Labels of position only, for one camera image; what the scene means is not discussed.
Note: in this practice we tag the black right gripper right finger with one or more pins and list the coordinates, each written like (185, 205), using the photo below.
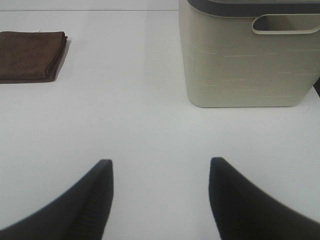
(242, 211)

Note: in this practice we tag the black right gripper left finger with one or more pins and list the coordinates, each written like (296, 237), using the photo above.
(80, 213)

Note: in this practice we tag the brown towel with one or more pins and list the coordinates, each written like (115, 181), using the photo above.
(30, 57)

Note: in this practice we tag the beige plastic storage bin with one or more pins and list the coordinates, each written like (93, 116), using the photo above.
(249, 53)

